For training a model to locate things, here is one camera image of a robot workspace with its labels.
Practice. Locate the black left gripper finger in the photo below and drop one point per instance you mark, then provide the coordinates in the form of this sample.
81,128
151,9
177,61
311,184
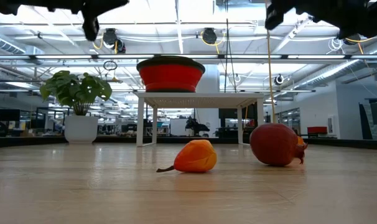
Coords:
106,2
106,8

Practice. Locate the red grey collapsible colander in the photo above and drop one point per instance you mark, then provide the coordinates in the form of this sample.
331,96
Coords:
170,76

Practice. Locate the orange mandarin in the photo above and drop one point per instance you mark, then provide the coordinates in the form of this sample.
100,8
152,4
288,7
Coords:
300,140

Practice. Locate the black background robot arm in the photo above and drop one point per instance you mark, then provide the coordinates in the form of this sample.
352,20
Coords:
196,127

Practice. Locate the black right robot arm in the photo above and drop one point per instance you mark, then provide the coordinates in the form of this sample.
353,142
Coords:
347,15

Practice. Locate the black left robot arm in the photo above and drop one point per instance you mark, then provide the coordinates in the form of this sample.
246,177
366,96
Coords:
2,6

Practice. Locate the small orange fruit with stem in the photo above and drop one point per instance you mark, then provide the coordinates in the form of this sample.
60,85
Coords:
196,157

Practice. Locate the potted green leafy plant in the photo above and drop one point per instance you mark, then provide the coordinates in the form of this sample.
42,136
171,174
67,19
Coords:
73,90

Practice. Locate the white perforated metal riser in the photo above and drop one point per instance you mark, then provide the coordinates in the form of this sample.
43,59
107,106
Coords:
191,99

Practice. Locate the red box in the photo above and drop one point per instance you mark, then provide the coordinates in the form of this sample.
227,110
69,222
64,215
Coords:
317,130

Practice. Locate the black monitor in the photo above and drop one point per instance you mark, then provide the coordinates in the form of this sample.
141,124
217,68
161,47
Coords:
8,115

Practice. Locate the black aluminium table frame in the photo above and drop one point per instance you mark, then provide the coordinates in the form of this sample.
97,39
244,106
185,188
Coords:
20,142

